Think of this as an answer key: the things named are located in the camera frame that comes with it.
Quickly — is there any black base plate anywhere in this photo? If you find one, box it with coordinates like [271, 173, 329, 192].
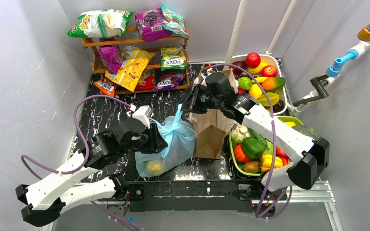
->
[129, 180, 264, 212]

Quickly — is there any light blue plastic grocery bag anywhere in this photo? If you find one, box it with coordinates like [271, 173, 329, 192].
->
[135, 104, 196, 177]

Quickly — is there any purple snack bag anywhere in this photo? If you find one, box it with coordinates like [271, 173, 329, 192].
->
[135, 8, 172, 42]
[99, 45, 123, 74]

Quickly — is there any white garlic cabbage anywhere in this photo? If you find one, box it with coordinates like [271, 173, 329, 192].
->
[230, 125, 251, 146]

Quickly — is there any white pipe left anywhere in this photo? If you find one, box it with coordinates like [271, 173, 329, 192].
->
[225, 0, 249, 64]

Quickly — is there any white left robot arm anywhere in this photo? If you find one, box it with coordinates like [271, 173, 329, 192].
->
[15, 118, 168, 227]

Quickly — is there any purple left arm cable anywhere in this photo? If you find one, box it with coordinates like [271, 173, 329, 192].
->
[20, 94, 136, 181]

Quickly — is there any red carrot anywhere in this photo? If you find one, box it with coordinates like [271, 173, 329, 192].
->
[276, 147, 290, 166]

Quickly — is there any mango orange green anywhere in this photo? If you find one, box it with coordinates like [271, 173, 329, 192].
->
[262, 77, 286, 91]

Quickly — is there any green netted melon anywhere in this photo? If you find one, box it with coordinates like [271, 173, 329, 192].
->
[292, 124, 319, 141]

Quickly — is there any yellow lemon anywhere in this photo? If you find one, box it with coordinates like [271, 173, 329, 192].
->
[247, 61, 268, 75]

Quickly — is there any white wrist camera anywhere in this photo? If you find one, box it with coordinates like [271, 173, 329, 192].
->
[132, 105, 152, 128]
[192, 65, 212, 88]

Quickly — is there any white fruit basket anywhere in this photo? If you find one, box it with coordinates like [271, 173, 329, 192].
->
[230, 54, 288, 116]

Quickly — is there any yellow green starfruit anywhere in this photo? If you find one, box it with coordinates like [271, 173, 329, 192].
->
[257, 92, 280, 107]

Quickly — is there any red apple right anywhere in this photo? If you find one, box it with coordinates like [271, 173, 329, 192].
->
[261, 65, 278, 77]

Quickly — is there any yellow snack bag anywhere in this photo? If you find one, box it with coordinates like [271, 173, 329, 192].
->
[105, 46, 155, 92]

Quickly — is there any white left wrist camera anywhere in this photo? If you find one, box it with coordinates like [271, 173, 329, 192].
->
[132, 105, 152, 128]

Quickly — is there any orange snack bag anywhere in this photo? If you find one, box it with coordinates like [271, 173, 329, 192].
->
[93, 78, 118, 97]

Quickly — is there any dark red plum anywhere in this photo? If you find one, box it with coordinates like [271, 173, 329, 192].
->
[232, 60, 247, 75]

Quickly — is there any green bell pepper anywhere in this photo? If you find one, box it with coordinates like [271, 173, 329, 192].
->
[240, 137, 267, 159]

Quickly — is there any brown paper bag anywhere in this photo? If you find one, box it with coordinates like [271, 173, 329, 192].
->
[190, 70, 237, 159]

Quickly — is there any green vegetable basket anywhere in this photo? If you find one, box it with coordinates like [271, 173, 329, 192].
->
[228, 115, 304, 177]

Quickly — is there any white pipe right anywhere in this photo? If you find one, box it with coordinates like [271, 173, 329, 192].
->
[265, 0, 297, 55]

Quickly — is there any green Fox's candy bag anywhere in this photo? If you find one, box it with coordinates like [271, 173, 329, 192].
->
[160, 45, 188, 71]

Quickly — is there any purple snack bag top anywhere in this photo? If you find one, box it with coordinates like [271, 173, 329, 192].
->
[135, 8, 172, 42]

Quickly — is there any brown kiwi potato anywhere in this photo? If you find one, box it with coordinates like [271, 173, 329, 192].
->
[243, 160, 260, 173]

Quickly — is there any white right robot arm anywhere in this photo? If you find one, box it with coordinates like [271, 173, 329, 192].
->
[182, 72, 330, 192]

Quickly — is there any orange tomato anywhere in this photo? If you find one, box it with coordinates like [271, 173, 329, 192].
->
[233, 144, 251, 163]

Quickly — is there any white pipe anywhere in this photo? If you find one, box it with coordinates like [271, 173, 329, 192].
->
[265, 0, 297, 55]
[225, 0, 249, 64]

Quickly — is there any red apple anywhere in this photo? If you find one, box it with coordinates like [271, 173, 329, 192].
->
[245, 52, 261, 68]
[261, 65, 278, 77]

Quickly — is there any green red snack bag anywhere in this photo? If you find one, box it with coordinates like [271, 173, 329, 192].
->
[160, 5, 187, 38]

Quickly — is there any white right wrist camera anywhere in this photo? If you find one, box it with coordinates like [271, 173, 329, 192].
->
[192, 65, 212, 88]

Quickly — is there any yellow bell pepper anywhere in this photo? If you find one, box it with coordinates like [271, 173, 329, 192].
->
[260, 154, 284, 172]

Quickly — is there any wooden snack shelf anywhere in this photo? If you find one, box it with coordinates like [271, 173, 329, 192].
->
[82, 27, 190, 90]

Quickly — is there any red apple top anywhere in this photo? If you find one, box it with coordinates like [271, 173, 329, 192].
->
[245, 52, 261, 68]

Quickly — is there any purple Fox's candy bag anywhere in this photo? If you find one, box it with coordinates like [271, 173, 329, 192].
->
[154, 72, 186, 91]

